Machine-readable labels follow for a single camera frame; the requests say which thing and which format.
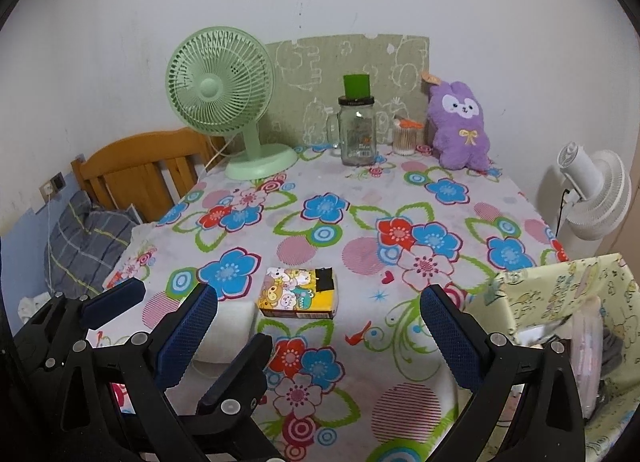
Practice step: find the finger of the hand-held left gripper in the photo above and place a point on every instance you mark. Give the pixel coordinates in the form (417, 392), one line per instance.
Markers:
(237, 372)
(115, 299)

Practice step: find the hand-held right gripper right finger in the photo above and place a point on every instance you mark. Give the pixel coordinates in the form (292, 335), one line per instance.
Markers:
(450, 342)

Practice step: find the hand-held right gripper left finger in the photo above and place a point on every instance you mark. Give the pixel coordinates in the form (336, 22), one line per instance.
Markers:
(185, 337)

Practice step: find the white towel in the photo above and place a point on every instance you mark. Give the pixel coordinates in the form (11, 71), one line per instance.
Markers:
(230, 327)

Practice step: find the yellow-green cartoon storage box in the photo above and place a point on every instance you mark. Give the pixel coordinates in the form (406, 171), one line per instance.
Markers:
(530, 302)

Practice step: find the gray plaid pillow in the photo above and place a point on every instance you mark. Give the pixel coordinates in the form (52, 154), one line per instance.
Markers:
(85, 242)

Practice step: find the white crumpled cloth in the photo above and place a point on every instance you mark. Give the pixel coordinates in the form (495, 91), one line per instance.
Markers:
(34, 308)

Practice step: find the blue bed sheet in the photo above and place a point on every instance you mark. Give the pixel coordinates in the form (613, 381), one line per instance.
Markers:
(25, 262)

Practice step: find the yellow cartoon box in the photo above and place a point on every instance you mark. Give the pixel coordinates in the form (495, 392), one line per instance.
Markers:
(295, 292)

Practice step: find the wooden bed headboard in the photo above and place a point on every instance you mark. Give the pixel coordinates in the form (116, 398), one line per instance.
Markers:
(135, 165)

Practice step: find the floral tablecloth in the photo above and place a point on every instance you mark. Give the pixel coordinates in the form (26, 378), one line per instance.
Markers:
(350, 222)

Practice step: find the cotton swab container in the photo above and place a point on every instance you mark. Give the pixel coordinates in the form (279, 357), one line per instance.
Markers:
(406, 140)

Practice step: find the purple plush bunny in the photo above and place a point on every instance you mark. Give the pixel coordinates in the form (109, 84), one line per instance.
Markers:
(462, 135)

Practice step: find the white standing fan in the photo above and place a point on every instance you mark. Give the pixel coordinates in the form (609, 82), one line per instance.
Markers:
(600, 192)

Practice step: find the glass mug jar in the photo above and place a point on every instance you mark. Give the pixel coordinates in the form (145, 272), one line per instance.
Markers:
(357, 137)

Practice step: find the green desk fan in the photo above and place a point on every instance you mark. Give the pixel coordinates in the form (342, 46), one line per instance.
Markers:
(220, 85)

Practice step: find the green plastic cup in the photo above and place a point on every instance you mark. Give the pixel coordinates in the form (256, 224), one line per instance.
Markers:
(356, 86)

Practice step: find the wall socket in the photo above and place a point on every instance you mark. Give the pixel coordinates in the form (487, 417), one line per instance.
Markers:
(58, 181)

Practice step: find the green cartoon wall board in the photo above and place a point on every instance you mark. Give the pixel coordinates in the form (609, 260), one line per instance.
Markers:
(320, 67)

